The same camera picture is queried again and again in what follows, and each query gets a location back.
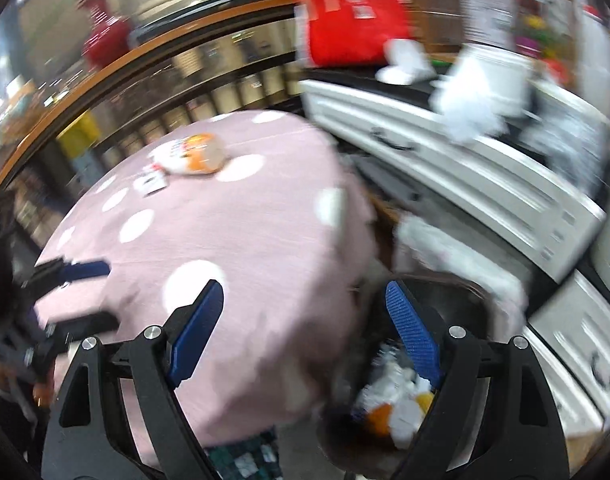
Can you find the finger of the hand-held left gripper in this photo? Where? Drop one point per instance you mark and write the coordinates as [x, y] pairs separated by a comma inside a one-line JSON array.
[[85, 324], [85, 270]]

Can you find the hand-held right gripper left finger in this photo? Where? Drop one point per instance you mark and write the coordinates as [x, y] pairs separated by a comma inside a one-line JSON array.
[[195, 330]]

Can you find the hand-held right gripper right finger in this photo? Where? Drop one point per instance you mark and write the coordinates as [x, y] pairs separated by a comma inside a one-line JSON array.
[[412, 330]]

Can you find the white tissue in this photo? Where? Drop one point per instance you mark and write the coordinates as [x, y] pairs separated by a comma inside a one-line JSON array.
[[402, 385]]

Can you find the black trash bin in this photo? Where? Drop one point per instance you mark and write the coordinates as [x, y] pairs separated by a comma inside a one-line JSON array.
[[465, 300]]

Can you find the white orange yogurt bottle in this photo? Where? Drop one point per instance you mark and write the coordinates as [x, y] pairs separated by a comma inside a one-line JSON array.
[[192, 155]]

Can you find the pink polka dot tablecloth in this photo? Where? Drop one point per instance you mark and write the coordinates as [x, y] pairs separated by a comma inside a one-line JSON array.
[[235, 240]]

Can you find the small white wrapper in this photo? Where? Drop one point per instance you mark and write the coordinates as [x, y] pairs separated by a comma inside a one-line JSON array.
[[150, 182]]

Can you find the person's plaid trousers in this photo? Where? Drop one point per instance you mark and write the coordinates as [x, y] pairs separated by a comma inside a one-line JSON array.
[[245, 455]]

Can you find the white drawer cabinet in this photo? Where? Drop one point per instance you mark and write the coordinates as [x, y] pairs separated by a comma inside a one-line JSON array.
[[460, 160]]

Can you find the wooden handrail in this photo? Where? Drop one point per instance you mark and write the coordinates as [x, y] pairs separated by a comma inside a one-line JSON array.
[[110, 67]]

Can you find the white cap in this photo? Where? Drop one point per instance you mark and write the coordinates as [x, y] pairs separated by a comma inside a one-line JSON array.
[[402, 67]]

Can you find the red tote bag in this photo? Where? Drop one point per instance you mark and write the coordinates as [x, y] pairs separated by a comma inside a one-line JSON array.
[[355, 25]]

